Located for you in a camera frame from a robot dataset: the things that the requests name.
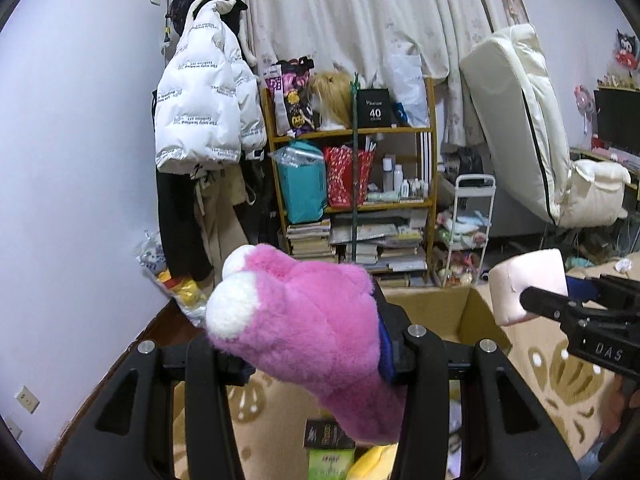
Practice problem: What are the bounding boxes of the patterned purple bag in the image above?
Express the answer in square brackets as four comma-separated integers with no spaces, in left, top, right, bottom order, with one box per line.
[265,57,319,137]

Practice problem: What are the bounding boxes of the stack of books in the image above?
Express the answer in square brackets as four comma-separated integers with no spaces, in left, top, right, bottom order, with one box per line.
[285,216,429,275]

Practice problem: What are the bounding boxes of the beige hanging trousers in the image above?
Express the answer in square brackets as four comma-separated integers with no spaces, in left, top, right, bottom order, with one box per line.
[192,166,252,271]

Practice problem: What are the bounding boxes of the group of toiletry bottles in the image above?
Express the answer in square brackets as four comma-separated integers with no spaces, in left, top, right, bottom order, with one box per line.
[367,156,431,206]

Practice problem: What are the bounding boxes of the small pink fan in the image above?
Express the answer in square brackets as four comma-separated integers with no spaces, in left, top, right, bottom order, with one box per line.
[574,84,599,136]

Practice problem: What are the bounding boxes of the white puffer jacket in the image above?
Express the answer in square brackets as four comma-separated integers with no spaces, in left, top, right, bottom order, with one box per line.
[154,0,268,176]

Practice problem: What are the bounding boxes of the small dark packet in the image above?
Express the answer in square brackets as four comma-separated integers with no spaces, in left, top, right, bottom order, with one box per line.
[303,419,357,451]

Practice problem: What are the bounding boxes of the wall outlet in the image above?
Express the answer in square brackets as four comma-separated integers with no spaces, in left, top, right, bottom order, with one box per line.
[15,386,40,415]

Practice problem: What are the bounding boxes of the green pole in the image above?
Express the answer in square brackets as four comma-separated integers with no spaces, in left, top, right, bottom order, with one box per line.
[349,72,364,264]

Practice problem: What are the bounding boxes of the red cartoon wall sticker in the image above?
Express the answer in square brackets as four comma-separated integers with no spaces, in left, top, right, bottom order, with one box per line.
[615,29,640,69]

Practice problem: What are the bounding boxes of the white floral curtain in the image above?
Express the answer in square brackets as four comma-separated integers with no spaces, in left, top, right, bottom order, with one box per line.
[227,0,531,147]

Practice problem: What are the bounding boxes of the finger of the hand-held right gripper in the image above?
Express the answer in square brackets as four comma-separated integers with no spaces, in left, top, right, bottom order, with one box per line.
[566,274,640,311]
[519,285,583,322]

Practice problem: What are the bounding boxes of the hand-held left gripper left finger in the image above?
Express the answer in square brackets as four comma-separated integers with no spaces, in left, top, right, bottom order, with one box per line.
[52,331,257,480]

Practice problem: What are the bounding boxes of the teal bag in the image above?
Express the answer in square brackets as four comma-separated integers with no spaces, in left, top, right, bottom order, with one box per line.
[272,141,329,225]

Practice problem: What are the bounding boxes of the wooden shelf unit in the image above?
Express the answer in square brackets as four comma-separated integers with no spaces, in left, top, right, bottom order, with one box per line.
[260,76,439,287]

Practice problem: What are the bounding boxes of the black cardboard box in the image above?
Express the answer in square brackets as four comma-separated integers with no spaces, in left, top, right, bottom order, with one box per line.
[356,88,394,129]

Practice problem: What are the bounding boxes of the person's right hand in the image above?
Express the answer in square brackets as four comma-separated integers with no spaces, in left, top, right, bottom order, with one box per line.
[600,377,640,442]

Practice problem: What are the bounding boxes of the cream recliner chair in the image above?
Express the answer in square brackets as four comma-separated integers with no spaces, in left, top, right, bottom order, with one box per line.
[459,23,632,229]

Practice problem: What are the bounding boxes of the clear plastic bag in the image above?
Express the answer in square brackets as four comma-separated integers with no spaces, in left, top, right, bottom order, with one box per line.
[385,52,432,128]

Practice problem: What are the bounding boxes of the plastic snack bag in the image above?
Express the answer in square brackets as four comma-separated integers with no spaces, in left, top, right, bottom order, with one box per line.
[136,230,209,329]

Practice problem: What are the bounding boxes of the small green packet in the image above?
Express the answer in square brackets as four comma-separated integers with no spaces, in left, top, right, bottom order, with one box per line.
[306,447,357,480]

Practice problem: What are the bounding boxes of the blond wig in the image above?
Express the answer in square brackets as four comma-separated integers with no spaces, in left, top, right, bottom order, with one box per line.
[307,69,354,131]

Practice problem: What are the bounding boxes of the black hanging garment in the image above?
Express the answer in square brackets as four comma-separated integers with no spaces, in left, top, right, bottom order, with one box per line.
[156,160,213,282]

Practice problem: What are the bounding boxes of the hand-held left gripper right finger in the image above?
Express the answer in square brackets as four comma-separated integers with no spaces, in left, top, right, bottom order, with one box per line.
[374,284,582,480]

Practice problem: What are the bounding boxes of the white trolley cart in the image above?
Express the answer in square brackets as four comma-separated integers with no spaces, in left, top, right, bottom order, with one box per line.
[432,174,497,289]

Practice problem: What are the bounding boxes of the pale pink foam block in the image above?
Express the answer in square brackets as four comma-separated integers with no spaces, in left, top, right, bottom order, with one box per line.
[488,248,571,327]

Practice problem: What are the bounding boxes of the yellow plush toy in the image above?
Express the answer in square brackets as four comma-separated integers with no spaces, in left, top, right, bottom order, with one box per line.
[350,442,401,480]

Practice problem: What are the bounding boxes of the black monitor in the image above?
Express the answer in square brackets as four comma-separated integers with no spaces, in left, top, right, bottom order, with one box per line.
[593,87,640,159]

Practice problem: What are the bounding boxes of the beige brown patterned blanket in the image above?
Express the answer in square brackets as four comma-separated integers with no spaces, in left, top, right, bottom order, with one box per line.
[170,255,640,480]

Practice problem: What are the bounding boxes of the pink plush toy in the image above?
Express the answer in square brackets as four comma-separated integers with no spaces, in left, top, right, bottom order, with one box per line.
[205,243,408,446]

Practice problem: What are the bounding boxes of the red gift bag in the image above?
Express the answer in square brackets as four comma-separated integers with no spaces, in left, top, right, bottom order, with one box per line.
[322,145,376,210]

